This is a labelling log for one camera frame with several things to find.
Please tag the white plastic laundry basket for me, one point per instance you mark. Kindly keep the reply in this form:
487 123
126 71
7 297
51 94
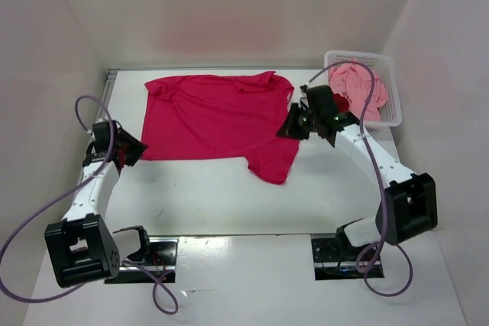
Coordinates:
391 115

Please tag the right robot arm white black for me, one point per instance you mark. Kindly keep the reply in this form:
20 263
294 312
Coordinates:
408 204

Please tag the dark red t shirt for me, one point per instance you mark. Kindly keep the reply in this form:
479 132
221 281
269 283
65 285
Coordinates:
341 102

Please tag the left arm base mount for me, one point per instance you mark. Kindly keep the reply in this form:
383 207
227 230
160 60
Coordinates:
161 259

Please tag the magenta t shirt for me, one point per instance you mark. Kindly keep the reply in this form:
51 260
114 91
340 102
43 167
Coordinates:
207 117

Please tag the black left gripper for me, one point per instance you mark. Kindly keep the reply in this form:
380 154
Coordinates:
136 144

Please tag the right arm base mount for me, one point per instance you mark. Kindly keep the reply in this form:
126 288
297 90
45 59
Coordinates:
329 262

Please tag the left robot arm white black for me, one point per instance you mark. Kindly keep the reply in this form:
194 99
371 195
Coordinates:
81 247

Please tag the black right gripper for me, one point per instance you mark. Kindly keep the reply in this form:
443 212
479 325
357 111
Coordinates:
289 129

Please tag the light pink t shirt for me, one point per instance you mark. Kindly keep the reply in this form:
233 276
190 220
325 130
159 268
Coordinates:
354 82

